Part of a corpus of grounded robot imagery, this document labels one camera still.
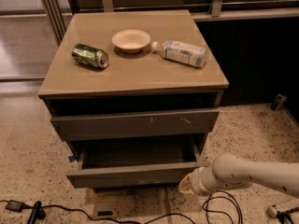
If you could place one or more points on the small dark floor object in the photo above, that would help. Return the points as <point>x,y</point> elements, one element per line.
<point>278,102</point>

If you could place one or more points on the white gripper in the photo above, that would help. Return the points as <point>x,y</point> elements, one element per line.
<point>196,180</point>

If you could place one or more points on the black power adapter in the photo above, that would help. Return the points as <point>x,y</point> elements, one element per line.
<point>14,206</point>

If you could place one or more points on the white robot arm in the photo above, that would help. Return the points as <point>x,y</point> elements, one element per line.
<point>228,172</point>

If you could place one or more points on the green soda can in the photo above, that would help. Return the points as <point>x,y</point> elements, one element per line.
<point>89,56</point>

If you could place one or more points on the clear plastic water bottle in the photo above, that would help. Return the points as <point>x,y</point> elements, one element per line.
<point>180,52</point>

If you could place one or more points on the blue tape piece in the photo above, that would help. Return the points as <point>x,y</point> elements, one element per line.
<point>72,158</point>

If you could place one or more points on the white paper bowl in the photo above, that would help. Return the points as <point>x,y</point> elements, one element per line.
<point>131,41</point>

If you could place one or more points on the grey drawer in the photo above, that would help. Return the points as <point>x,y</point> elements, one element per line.
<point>136,124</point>
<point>130,162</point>

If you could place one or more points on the grey wooden drawer cabinet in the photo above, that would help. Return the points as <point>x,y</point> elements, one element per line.
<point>130,83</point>

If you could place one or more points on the black clamp device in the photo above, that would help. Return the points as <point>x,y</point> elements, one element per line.
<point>37,213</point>

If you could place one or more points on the metal railing shelf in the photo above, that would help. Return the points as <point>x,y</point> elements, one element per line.
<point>201,10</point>

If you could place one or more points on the grey top drawer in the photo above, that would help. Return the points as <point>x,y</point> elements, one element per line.
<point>136,124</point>

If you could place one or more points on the white power strip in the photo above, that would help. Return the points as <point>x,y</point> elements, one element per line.
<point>287,207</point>

